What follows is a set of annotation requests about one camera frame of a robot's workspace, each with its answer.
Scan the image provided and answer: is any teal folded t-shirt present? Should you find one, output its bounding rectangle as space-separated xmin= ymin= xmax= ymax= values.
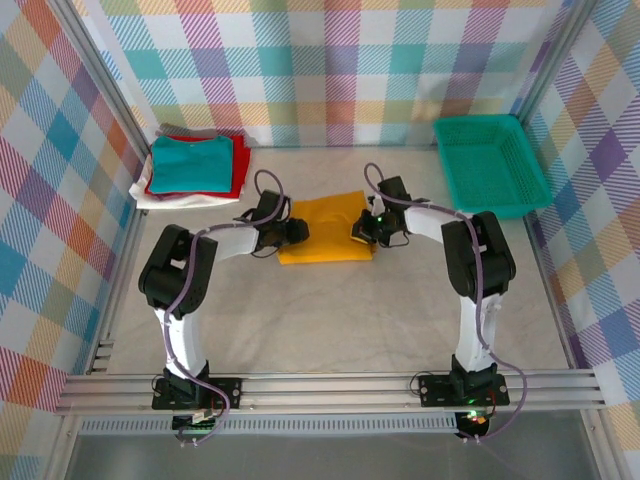
xmin=148 ymin=135 xmax=236 ymax=196

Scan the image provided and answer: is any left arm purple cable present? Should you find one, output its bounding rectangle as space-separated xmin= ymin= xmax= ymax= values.
xmin=163 ymin=169 xmax=292 ymax=446

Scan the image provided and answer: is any stack of folded shirts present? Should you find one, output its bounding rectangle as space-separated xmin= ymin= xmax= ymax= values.
xmin=143 ymin=133 xmax=253 ymax=201

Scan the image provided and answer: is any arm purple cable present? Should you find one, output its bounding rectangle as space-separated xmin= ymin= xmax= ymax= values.
xmin=163 ymin=169 xmax=292 ymax=446
xmin=363 ymin=162 xmax=529 ymax=444

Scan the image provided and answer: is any teal plastic mesh basket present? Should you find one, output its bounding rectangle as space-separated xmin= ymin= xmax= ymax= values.
xmin=432 ymin=114 xmax=554 ymax=221

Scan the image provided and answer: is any white folded t-shirt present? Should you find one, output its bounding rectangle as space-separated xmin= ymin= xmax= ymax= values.
xmin=128 ymin=154 xmax=245 ymax=211

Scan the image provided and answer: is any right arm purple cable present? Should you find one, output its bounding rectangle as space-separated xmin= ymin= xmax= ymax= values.
xmin=363 ymin=162 xmax=529 ymax=444

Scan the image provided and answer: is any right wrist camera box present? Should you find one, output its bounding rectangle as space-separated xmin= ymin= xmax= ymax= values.
xmin=377 ymin=175 xmax=410 ymax=202

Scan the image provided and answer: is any yellow printed t-shirt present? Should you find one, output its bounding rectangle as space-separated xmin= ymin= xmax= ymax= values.
xmin=277 ymin=188 xmax=377 ymax=266

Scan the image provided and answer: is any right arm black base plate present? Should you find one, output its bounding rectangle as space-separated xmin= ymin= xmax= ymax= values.
xmin=417 ymin=372 xmax=511 ymax=407

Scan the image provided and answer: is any aluminium frame post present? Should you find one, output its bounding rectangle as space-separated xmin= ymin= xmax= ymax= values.
xmin=49 ymin=0 xmax=154 ymax=151
xmin=509 ymin=0 xmax=599 ymax=124

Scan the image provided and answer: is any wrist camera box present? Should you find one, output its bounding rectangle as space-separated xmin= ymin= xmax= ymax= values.
xmin=256 ymin=189 xmax=292 ymax=221
xmin=377 ymin=175 xmax=410 ymax=202

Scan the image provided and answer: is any small black electronics board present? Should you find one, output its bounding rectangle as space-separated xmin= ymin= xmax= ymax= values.
xmin=171 ymin=410 xmax=225 ymax=445
xmin=455 ymin=409 xmax=492 ymax=441

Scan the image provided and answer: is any grey folded t-shirt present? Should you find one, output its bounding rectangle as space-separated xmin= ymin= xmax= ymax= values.
xmin=153 ymin=122 xmax=261 ymax=149

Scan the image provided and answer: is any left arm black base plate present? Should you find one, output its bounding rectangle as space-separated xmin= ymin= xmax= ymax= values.
xmin=151 ymin=377 xmax=244 ymax=410

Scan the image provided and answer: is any grey slotted cable duct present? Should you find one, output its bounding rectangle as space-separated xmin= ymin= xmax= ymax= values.
xmin=79 ymin=417 xmax=460 ymax=435

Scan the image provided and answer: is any aluminium mounting rail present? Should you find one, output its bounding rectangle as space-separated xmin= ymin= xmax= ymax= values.
xmin=53 ymin=368 xmax=609 ymax=416

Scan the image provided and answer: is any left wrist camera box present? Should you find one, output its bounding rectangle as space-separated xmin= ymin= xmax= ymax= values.
xmin=256 ymin=189 xmax=292 ymax=221

